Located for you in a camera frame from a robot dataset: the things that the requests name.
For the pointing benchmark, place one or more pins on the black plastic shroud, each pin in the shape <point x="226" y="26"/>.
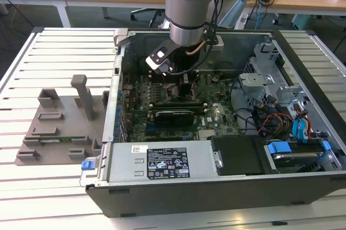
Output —
<point x="238" y="157"/>

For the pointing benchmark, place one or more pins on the blue case latch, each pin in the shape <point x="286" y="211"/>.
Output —
<point x="87" y="165"/>

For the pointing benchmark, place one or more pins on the grey parts rack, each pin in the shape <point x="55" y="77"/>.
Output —
<point x="70" y="124"/>

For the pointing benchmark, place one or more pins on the metal locking lever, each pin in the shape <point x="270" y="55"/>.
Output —
<point x="163" y="79"/>

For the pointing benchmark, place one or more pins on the coin battery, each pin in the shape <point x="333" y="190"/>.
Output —
<point x="215" y="79"/>

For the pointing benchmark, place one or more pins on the black graphics card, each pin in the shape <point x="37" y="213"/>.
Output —
<point x="174" y="118"/>

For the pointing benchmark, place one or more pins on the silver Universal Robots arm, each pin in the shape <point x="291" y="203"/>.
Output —
<point x="186" y="10"/>

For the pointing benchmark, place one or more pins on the green RAM stick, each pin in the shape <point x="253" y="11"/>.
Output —
<point x="62" y="140"/>

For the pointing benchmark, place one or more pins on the green motherboard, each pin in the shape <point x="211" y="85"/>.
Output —
<point x="216" y="105"/>

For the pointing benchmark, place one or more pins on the small grey wrist camera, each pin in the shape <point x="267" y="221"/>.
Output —
<point x="217" y="44"/>

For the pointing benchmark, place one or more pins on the teal container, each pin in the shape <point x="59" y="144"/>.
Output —
<point x="304" y="21"/>

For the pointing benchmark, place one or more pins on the black office chair base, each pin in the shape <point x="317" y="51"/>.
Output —
<point x="143" y="10"/>

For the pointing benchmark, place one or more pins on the black open PC case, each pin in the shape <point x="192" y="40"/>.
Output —
<point x="189" y="200"/>

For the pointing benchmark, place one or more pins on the silver power supply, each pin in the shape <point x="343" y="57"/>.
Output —
<point x="124" y="165"/>

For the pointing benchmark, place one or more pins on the CPU socket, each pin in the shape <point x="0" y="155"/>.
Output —
<point x="172" y="93"/>

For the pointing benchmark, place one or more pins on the silver drive cage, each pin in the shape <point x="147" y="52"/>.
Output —
<point x="254" y="81"/>

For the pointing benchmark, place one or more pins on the hard disk in blue carrier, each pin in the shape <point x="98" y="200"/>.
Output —
<point x="294" y="159"/>

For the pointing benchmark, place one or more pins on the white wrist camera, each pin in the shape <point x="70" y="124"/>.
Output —
<point x="159" y="62"/>

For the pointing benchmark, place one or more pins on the white power strip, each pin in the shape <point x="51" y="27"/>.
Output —
<point x="241" y="23"/>

